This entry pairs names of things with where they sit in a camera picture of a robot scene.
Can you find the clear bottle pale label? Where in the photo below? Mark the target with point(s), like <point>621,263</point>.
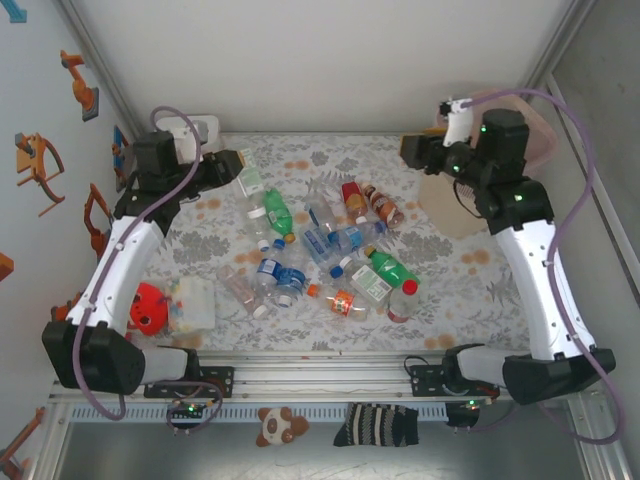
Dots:
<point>248,185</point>

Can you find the green bottle small white label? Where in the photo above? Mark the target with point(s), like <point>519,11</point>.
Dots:
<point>274,207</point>

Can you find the brown swirl label bottle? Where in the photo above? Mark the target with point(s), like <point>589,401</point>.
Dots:
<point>382,205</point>

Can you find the red label tea bottle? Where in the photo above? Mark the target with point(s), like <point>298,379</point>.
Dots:
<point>353,192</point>

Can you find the blue label bottle blue cap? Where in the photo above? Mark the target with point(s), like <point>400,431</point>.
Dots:
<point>350,238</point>
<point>267,266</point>

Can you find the crushed blue label bottle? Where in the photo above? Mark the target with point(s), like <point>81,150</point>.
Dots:
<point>315,242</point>
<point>291,280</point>

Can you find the green bottle yellow cap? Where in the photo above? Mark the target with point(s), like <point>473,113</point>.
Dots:
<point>395,270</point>

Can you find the pinkish clear bottle white cap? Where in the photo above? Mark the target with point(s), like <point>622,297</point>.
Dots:
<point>240,290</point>

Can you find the clear bottle blue cap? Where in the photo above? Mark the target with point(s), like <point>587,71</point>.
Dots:
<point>336,271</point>

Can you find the clear bottle red cap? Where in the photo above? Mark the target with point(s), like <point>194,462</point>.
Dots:
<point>402,305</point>

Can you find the orange label bottle orange cap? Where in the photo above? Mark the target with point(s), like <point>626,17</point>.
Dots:
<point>341,303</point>

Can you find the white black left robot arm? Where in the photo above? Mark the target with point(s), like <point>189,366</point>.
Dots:
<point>122,270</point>

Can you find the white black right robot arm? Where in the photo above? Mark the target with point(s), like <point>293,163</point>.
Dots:
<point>545,290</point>

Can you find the beige bin with pink liner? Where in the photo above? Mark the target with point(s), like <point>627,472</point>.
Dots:
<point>450,210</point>

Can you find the white pink tissue box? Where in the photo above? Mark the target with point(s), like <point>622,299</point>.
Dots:
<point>212,125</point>

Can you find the clear bag of colourful pieces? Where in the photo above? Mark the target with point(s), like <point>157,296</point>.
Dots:
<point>192,310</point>

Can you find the red plush toy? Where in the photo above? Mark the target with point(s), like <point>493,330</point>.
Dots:
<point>147,310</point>

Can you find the floral tablecloth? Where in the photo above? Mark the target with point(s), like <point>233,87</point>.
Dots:
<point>280,335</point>

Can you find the small circuit board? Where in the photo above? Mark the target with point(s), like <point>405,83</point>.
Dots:
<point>187,410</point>
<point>462,415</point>

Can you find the brown white panda plush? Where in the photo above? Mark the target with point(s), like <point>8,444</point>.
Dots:
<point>275,425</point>

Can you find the black white striped sock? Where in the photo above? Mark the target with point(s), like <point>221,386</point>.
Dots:
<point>375,425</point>

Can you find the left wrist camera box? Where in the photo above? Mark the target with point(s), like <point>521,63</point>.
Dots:
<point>185,142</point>

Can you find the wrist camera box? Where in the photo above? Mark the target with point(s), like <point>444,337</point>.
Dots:
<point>457,127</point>
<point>185,142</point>

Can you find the blue orange wall sticker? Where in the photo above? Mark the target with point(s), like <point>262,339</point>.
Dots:
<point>117,150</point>

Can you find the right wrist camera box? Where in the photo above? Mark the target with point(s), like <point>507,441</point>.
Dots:
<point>457,127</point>

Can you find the aluminium frame post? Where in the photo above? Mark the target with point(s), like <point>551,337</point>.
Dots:
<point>104,65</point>
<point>556,50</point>

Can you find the orange gripper wall sticker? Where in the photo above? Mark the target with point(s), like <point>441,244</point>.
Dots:
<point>30,165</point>

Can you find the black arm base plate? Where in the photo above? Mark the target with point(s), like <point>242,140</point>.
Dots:
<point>220,380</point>
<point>425,382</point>

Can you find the aluminium front rail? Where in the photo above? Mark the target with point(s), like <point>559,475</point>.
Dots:
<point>325,375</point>

